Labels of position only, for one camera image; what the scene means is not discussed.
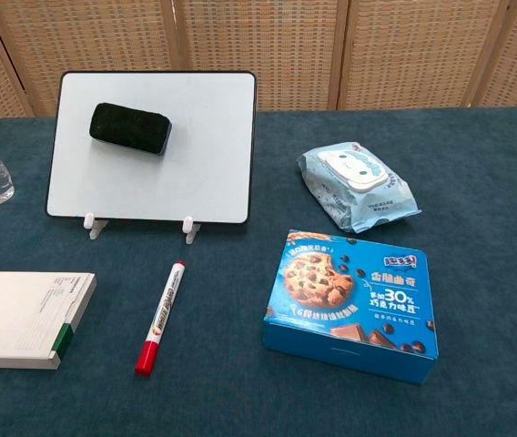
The black felt whiteboard eraser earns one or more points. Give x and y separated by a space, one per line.
126 127

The red whiteboard marker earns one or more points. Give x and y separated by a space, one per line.
160 316

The white plastic stand foot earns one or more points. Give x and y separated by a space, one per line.
188 226
90 223

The light blue wet wipes pack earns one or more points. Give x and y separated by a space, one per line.
358 191

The blue chocolate cookie box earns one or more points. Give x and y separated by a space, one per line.
349 309

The rattan folding screen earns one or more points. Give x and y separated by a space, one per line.
286 54

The dark teal tablecloth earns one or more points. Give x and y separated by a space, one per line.
477 227

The flat white cardboard box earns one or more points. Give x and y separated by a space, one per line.
17 318

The small white whiteboard black frame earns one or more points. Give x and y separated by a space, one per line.
204 182

